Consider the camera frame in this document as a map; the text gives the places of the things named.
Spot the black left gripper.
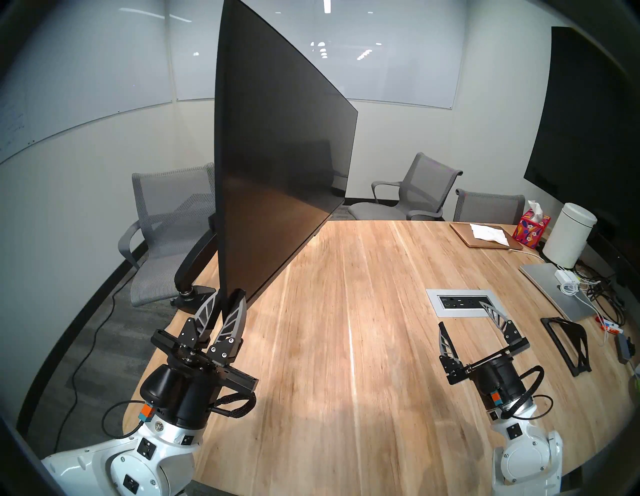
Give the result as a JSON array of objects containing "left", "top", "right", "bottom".
[{"left": 141, "top": 288, "right": 260, "bottom": 429}]

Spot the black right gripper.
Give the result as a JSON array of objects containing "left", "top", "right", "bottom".
[{"left": 438, "top": 301, "right": 531, "bottom": 410}]

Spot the black curved wide monitor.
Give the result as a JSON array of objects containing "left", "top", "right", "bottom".
[{"left": 213, "top": 0, "right": 359, "bottom": 307}]

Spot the black monitor arm base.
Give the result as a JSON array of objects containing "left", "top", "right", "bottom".
[{"left": 170, "top": 285, "right": 218, "bottom": 315}]

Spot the grey mesh office chair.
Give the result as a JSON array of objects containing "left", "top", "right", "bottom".
[
  {"left": 118, "top": 162, "right": 217, "bottom": 307},
  {"left": 453, "top": 188, "right": 526, "bottom": 225},
  {"left": 347, "top": 152, "right": 464, "bottom": 221}
]

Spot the silver table outlet box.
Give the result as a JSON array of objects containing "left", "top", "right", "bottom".
[{"left": 426, "top": 288, "right": 507, "bottom": 319}]

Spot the silver closed laptop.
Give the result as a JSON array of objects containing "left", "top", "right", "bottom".
[{"left": 519, "top": 263, "right": 601, "bottom": 322}]

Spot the black folding laptop stand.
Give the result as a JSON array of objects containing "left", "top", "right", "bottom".
[{"left": 540, "top": 316, "right": 593, "bottom": 377}]

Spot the white power adapter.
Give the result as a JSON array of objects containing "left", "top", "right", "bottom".
[{"left": 554, "top": 269, "right": 581, "bottom": 296}]

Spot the brown leather desk pad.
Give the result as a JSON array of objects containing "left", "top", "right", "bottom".
[{"left": 449, "top": 222, "right": 524, "bottom": 251}]

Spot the colourful floral tissue box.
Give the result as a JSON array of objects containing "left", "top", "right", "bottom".
[{"left": 512, "top": 200, "right": 551, "bottom": 249}]

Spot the white cylindrical canister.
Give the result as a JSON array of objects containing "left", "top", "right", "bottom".
[{"left": 542, "top": 202, "right": 598, "bottom": 270}]

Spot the small grey adapter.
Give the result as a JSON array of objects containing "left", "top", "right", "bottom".
[{"left": 616, "top": 332, "right": 637, "bottom": 364}]

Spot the glass whiteboard with writing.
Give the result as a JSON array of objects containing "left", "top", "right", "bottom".
[{"left": 0, "top": 0, "right": 173, "bottom": 166}]

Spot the glass whiteboard without writing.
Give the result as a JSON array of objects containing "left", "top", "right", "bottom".
[{"left": 167, "top": 0, "right": 468, "bottom": 110}]

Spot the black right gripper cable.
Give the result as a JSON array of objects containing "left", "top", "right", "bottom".
[{"left": 500, "top": 365, "right": 555, "bottom": 421}]

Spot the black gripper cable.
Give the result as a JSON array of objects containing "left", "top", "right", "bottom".
[
  {"left": 500, "top": 365, "right": 555, "bottom": 421},
  {"left": 210, "top": 391, "right": 257, "bottom": 418}
]

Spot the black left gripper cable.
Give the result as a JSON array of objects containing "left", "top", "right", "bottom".
[{"left": 210, "top": 391, "right": 257, "bottom": 418}]

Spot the white charger cable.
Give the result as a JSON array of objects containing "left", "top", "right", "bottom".
[{"left": 560, "top": 282, "right": 613, "bottom": 346}]

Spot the black floor cable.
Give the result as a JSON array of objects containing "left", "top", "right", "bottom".
[{"left": 52, "top": 287, "right": 133, "bottom": 453}]

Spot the black cable bundle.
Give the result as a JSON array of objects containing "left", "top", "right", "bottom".
[{"left": 575, "top": 262, "right": 628, "bottom": 326}]

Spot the black wall television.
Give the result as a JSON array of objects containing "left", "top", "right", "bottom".
[{"left": 523, "top": 26, "right": 640, "bottom": 246}]

